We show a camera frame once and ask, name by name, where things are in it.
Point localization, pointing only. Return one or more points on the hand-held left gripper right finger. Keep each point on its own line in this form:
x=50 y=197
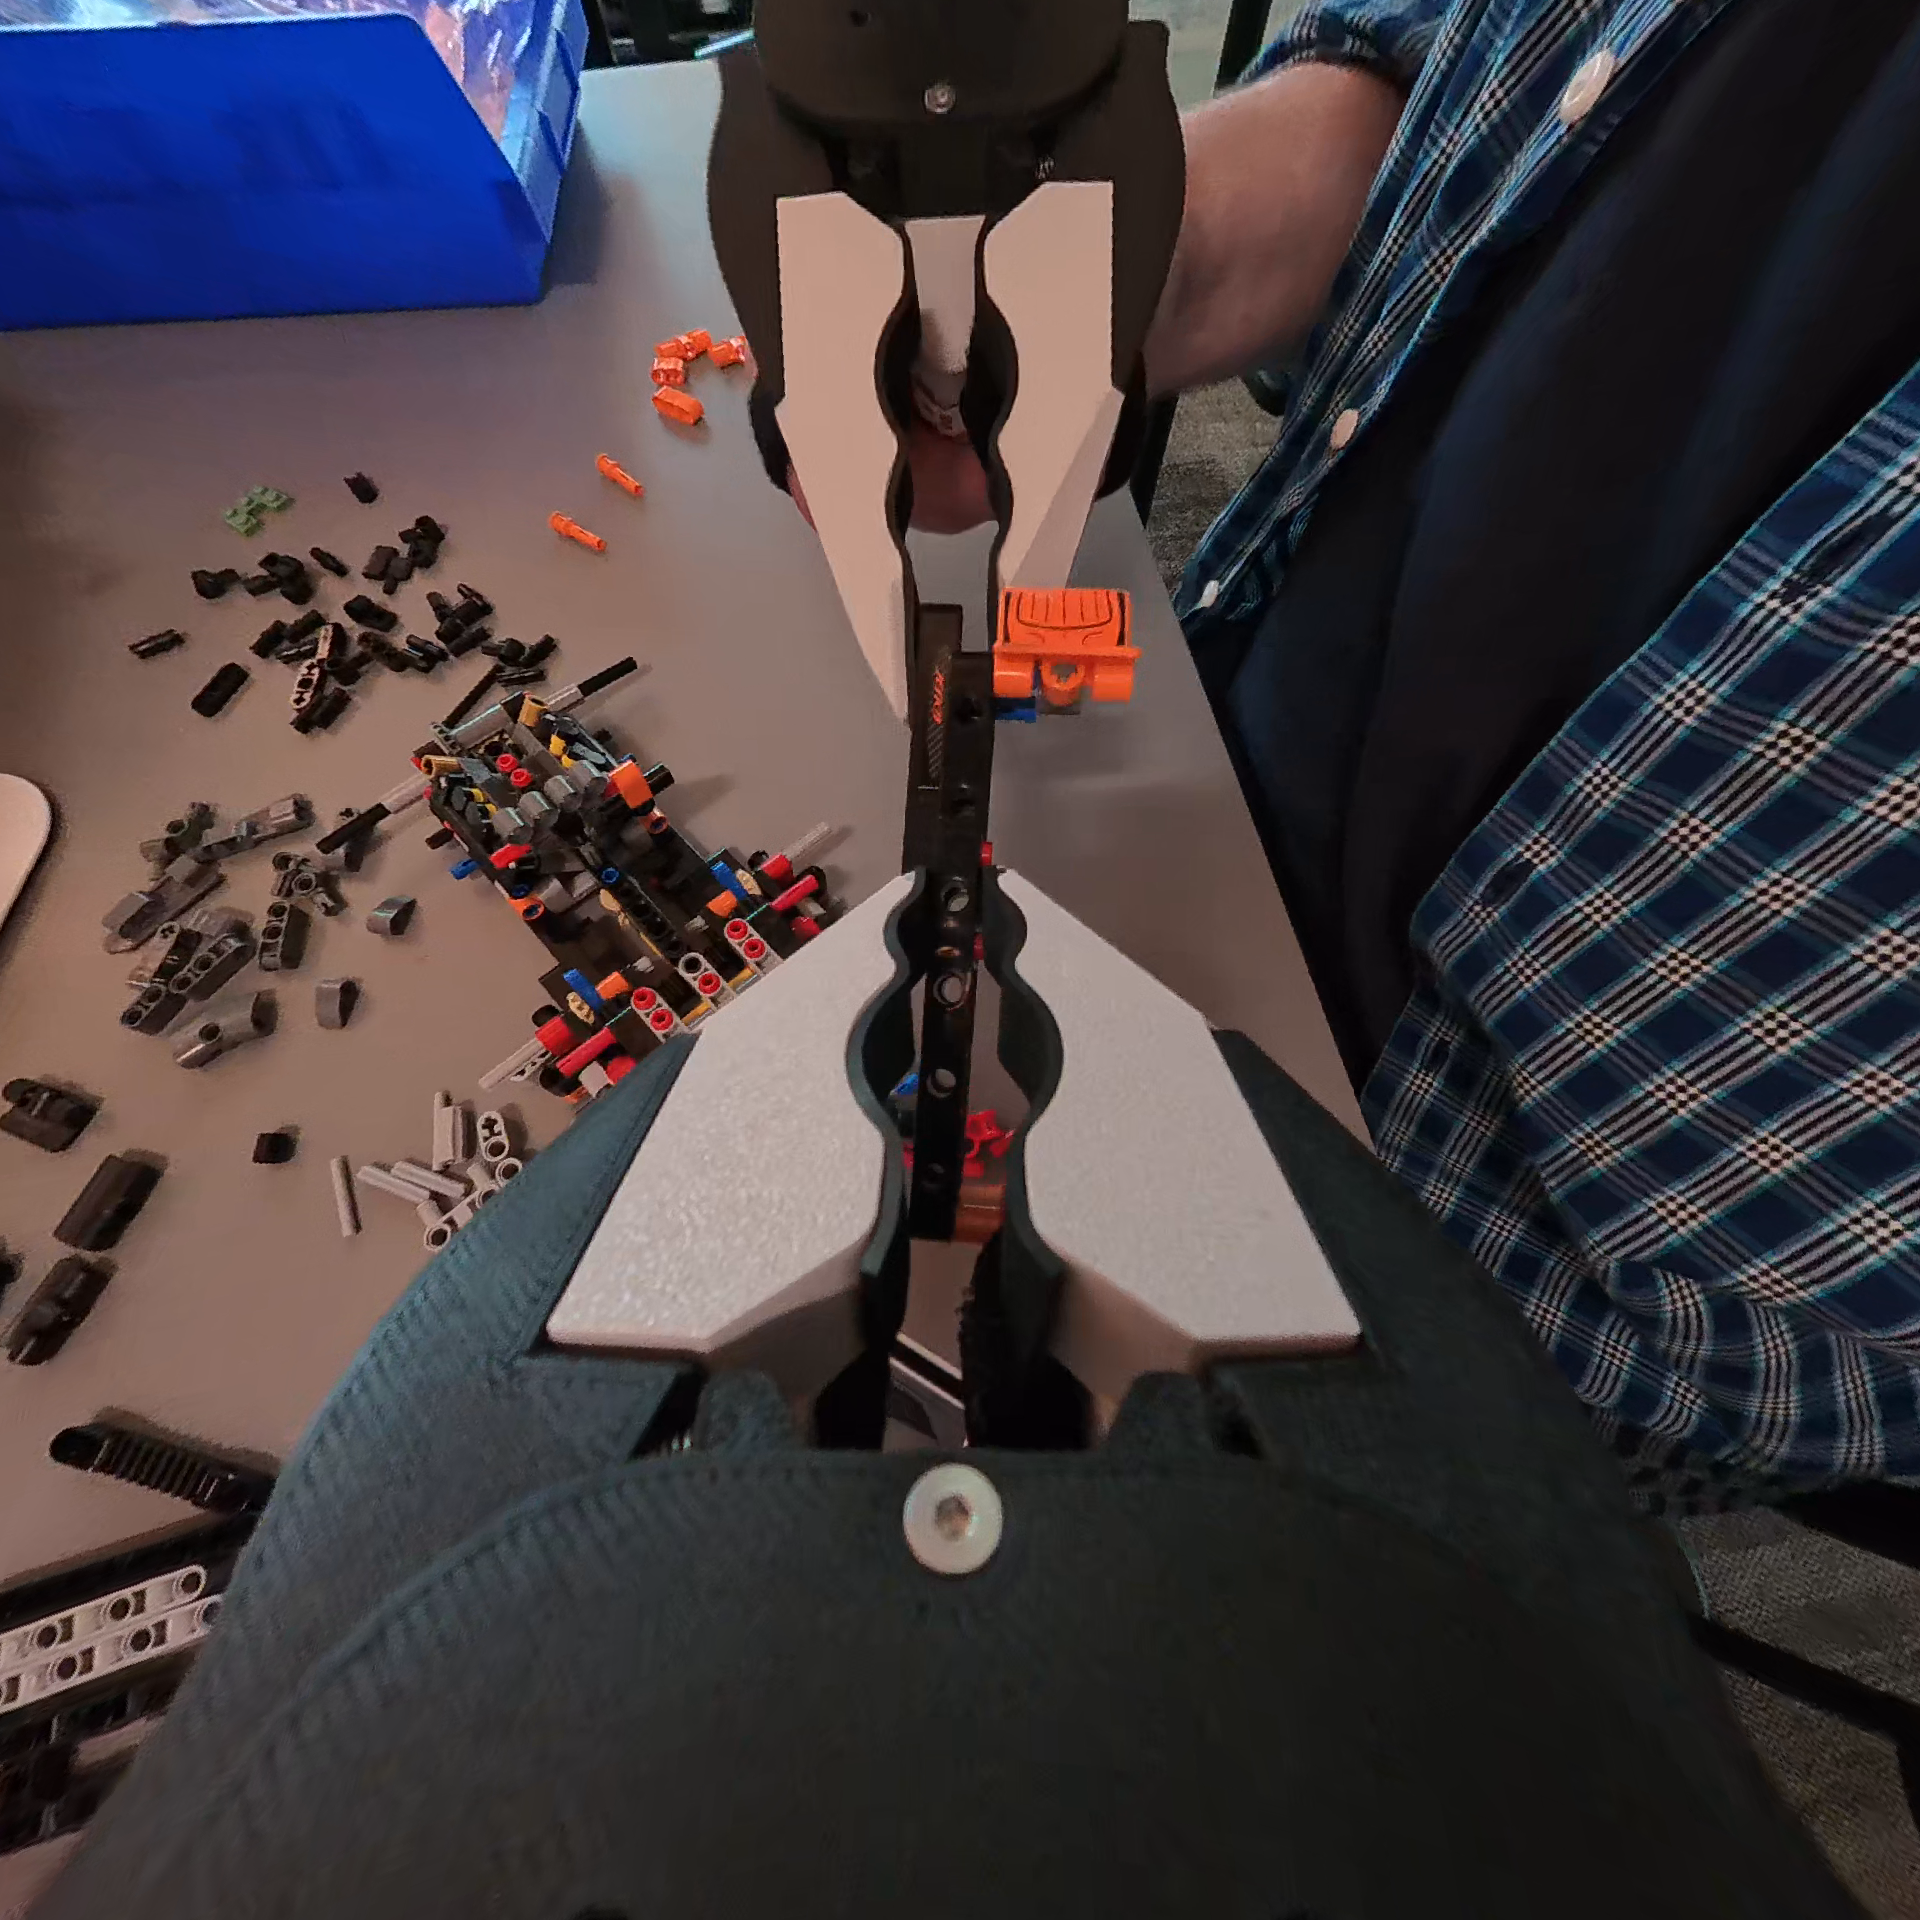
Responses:
x=1185 y=1184

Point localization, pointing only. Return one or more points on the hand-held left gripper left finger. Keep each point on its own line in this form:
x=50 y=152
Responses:
x=735 y=1184

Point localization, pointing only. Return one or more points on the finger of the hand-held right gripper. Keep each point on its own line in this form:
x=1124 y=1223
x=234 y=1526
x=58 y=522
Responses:
x=1073 y=331
x=833 y=391

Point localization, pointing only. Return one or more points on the lego car chassis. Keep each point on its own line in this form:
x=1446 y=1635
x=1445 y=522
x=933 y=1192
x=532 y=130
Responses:
x=600 y=841

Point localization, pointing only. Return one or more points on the black lego beam assembly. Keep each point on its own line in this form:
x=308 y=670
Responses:
x=948 y=810

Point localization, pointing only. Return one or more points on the orange curved lego piece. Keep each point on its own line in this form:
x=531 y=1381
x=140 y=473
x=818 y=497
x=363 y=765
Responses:
x=679 y=405

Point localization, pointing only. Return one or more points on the red lego axle connector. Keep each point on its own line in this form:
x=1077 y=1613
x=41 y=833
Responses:
x=982 y=1149

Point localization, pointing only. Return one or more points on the orange lego pin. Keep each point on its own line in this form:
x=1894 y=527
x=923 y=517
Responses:
x=579 y=531
x=618 y=473

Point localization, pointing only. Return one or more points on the pile of light grey lego pieces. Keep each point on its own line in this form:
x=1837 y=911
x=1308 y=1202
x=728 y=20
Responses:
x=451 y=1184

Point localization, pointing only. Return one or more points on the small black lego brick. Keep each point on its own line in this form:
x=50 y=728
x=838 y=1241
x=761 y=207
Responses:
x=272 y=1149

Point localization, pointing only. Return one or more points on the pile of dark grey lego pieces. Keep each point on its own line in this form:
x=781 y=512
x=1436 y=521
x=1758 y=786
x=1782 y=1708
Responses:
x=210 y=961

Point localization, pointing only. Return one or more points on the pile of black lego pieces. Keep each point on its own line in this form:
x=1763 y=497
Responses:
x=308 y=638

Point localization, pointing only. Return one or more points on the green lego piece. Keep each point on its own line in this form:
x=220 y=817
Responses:
x=258 y=512

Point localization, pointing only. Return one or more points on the black toothed lego piece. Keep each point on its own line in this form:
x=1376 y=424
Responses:
x=151 y=1463

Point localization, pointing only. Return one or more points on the black and grey lego subassembly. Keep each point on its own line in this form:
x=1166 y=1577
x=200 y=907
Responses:
x=91 y=1629

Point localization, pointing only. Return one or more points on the person's right hand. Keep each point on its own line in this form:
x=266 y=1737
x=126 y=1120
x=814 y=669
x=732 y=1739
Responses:
x=1260 y=224

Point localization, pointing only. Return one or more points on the blue plaid shirt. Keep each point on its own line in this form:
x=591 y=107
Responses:
x=1651 y=901

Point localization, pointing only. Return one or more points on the blue plastic bin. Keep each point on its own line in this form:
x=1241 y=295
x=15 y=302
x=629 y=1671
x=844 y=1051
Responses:
x=270 y=181

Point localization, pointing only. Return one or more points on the white stand base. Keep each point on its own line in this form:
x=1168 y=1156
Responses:
x=18 y=848

